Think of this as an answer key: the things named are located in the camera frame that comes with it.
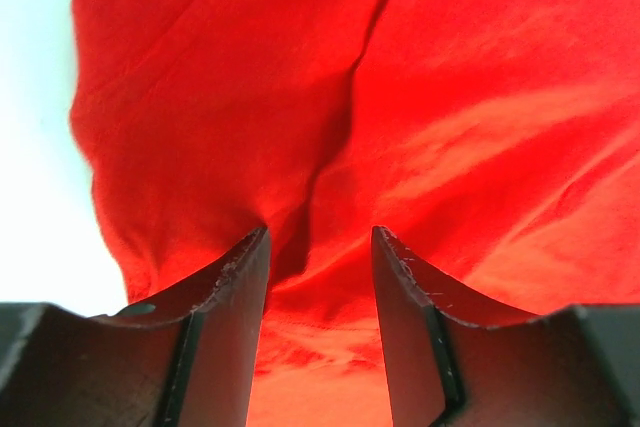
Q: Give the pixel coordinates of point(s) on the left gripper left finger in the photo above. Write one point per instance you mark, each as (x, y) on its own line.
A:
(184, 356)

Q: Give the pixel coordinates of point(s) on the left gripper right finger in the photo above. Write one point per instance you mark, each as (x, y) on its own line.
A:
(455, 357)

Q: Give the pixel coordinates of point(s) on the red t-shirt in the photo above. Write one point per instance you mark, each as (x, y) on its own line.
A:
(498, 138)

